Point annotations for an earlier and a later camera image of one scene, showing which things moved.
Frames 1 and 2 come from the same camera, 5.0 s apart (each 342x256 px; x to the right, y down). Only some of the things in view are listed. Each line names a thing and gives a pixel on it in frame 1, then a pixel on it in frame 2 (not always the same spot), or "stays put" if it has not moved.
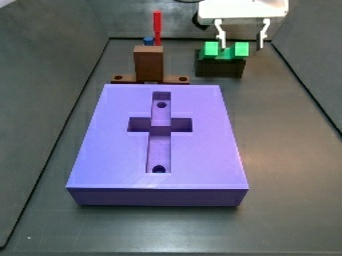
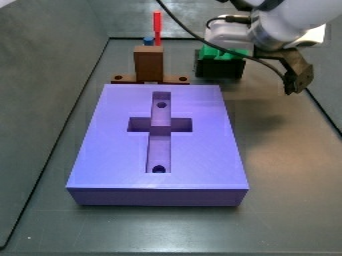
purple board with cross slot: [159, 147] stays put
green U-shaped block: [239, 50] stays put
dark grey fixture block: [218, 68] stays put
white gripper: [241, 9] to [231, 35]
